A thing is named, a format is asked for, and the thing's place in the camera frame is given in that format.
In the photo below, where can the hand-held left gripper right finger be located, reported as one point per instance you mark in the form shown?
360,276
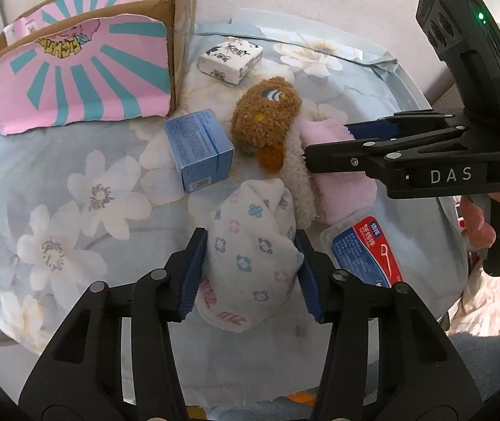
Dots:
310,283

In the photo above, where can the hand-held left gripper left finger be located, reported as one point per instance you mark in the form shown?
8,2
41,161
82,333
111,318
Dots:
192,272

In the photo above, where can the white printed tissue pack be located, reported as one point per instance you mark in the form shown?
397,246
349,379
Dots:
230,59

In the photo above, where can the grey fuzzy cloth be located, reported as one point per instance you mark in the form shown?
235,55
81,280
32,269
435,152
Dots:
491,368

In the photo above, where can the person's right hand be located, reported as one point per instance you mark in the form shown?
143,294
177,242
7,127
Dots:
477,228

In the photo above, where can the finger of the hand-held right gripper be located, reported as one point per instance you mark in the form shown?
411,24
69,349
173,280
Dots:
373,130
333,158

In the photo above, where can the white floral sock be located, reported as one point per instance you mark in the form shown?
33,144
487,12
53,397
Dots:
250,245

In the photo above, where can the blue carton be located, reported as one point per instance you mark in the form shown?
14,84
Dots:
197,149

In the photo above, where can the dental floss packet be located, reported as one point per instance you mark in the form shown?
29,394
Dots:
357,250

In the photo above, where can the pink fuzzy sock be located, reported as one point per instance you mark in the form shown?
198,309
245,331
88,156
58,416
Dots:
344,195

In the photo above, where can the brown and white plush sock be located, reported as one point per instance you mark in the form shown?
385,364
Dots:
263,114

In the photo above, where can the pink striped cardboard box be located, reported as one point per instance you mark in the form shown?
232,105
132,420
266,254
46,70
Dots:
79,79

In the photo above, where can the blue floral bed sheet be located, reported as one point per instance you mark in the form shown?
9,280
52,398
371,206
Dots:
57,228

